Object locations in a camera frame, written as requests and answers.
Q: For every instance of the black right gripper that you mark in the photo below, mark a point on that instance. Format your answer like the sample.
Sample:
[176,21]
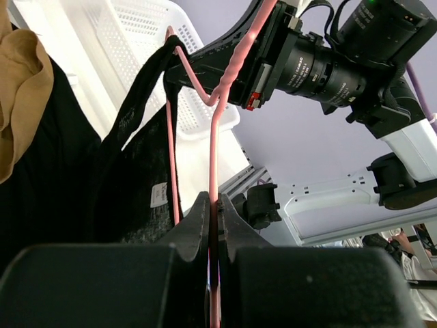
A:
[273,54]

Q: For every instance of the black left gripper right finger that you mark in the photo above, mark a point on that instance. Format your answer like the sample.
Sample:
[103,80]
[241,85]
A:
[233,232]

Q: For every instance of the white plastic basket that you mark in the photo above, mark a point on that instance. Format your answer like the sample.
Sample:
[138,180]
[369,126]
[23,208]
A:
[132,35]

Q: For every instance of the mustard brown tank top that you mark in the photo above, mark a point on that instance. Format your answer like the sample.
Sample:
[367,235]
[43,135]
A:
[27,80]

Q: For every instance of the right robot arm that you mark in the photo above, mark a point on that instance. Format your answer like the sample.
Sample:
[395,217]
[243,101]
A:
[359,64]

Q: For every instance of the black tank top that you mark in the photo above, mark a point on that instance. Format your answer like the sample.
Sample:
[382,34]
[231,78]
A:
[73,187]

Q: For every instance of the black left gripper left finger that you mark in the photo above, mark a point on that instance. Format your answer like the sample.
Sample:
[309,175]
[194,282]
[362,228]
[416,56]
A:
[190,237]

